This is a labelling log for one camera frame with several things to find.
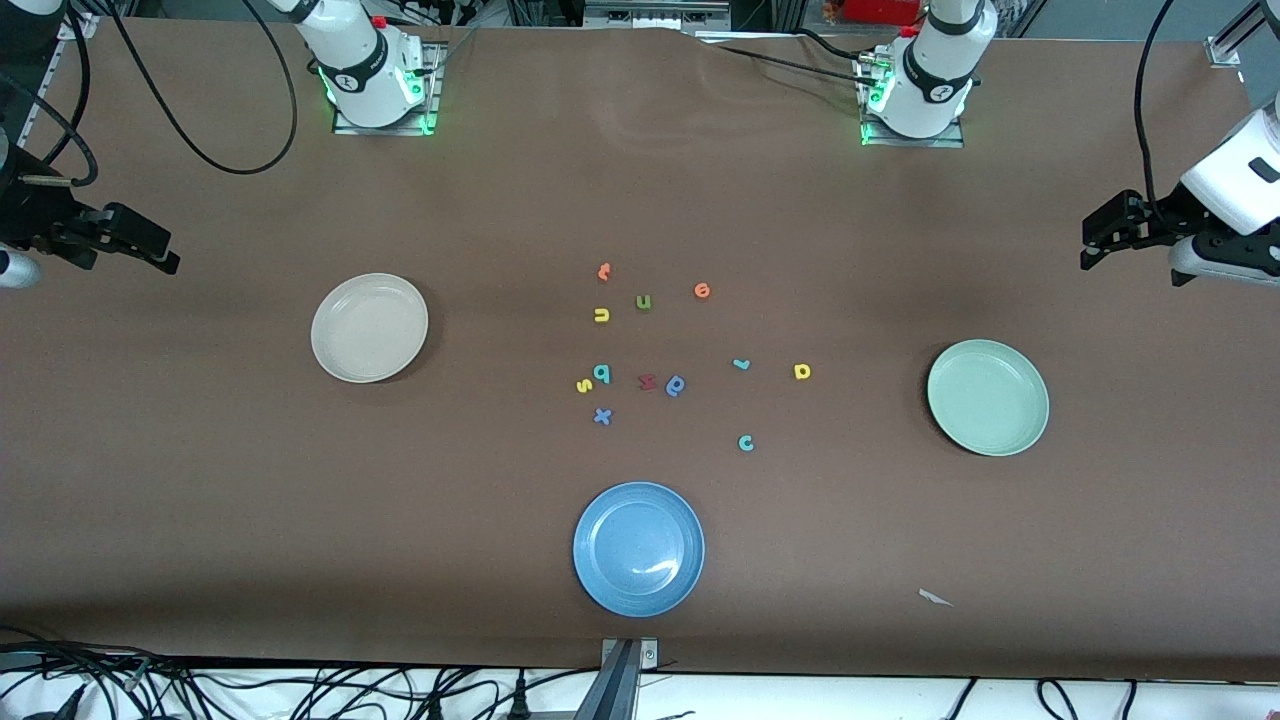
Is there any beige brown plate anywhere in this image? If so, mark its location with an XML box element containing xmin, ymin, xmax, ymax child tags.
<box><xmin>310</xmin><ymin>273</ymin><xmax>430</xmax><ymax>384</ymax></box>

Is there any grey metal enclosure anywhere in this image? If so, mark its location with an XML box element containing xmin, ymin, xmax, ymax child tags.
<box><xmin>583</xmin><ymin>0</ymin><xmax>733</xmax><ymax>31</ymax></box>

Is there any brown table cover sheet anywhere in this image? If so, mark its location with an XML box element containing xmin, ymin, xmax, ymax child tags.
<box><xmin>0</xmin><ymin>15</ymin><xmax>1280</xmax><ymax>683</ymax></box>

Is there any blue plate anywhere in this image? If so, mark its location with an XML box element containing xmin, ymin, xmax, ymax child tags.
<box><xmin>572</xmin><ymin>481</ymin><xmax>706</xmax><ymax>618</ymax></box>

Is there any silver clamp bracket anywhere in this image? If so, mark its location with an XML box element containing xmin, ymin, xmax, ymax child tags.
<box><xmin>600</xmin><ymin>637</ymin><xmax>660</xmax><ymax>669</ymax></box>

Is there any black arm base cable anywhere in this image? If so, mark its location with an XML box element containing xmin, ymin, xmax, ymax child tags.
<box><xmin>700</xmin><ymin>28</ymin><xmax>881</xmax><ymax>86</ymax></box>

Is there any red box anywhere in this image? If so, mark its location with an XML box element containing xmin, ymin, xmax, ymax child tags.
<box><xmin>843</xmin><ymin>0</ymin><xmax>931</xmax><ymax>26</ymax></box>

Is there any grey mount pole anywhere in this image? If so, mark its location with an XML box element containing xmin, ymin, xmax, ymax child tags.
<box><xmin>573</xmin><ymin>640</ymin><xmax>641</xmax><ymax>720</ymax></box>

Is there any light green plate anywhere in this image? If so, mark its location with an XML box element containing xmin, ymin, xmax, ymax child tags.
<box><xmin>926</xmin><ymin>339</ymin><xmax>1051</xmax><ymax>458</ymax></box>

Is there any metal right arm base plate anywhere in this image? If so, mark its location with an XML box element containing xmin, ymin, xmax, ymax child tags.
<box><xmin>333</xmin><ymin>40</ymin><xmax>442</xmax><ymax>137</ymax></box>

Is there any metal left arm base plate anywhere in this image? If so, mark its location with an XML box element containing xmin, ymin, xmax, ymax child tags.
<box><xmin>858</xmin><ymin>55</ymin><xmax>966</xmax><ymax>149</ymax></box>

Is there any aluminium frame profile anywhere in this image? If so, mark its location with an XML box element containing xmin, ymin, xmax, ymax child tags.
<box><xmin>15</xmin><ymin>12</ymin><xmax>101</xmax><ymax>151</ymax></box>
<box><xmin>1205</xmin><ymin>0</ymin><xmax>1280</xmax><ymax>69</ymax></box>

